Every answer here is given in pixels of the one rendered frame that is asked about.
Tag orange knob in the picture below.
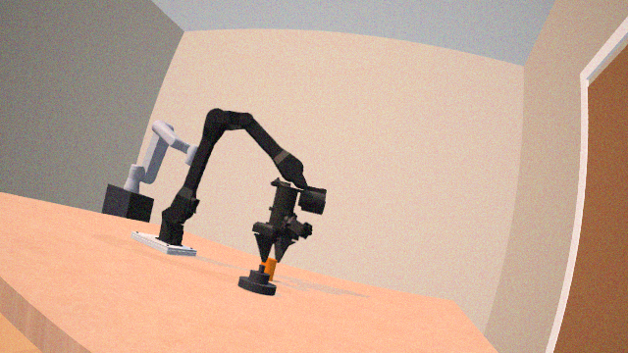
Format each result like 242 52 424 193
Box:
261 257 278 281

